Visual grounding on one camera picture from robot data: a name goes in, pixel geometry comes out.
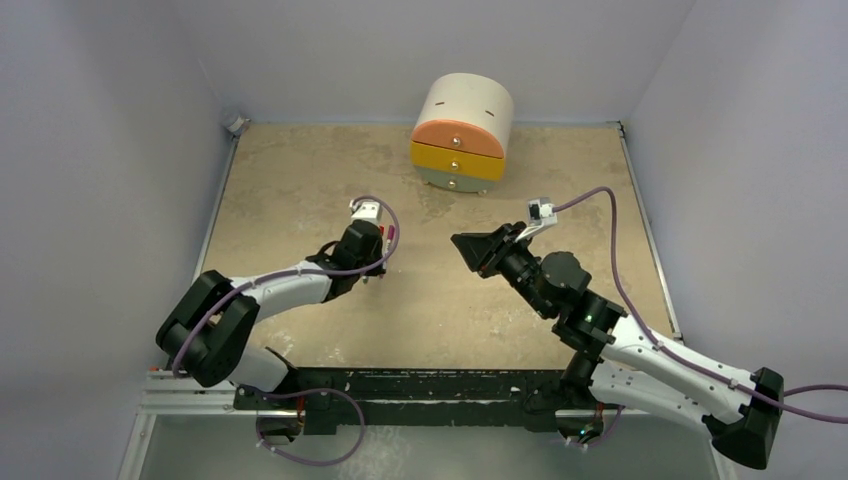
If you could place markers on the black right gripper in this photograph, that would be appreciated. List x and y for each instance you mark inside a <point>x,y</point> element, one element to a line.
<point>496,250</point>

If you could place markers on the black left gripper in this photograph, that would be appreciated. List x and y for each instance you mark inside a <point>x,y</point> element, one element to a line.
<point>377,250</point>

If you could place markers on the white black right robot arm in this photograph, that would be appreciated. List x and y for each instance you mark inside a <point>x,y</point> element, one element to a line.
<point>618,361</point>

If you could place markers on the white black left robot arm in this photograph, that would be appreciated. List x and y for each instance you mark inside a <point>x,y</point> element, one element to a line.
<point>206,334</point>

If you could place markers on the round cream drawer cabinet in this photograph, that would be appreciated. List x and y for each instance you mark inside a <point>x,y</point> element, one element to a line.
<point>460,139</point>

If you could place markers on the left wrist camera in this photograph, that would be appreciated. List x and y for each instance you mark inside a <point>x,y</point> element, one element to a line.
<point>366,211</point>

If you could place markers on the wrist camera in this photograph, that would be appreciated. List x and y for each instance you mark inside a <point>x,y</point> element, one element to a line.
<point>542,215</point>
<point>366,211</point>

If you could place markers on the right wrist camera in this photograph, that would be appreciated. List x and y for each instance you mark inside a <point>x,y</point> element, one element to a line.
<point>542,215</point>

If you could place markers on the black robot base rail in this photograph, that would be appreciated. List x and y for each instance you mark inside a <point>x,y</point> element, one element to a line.
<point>537,400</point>

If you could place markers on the grey corner bracket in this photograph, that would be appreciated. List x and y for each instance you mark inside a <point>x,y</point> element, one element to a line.
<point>235,122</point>

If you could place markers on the aluminium frame rail left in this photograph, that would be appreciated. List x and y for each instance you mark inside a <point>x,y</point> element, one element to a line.
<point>163,394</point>

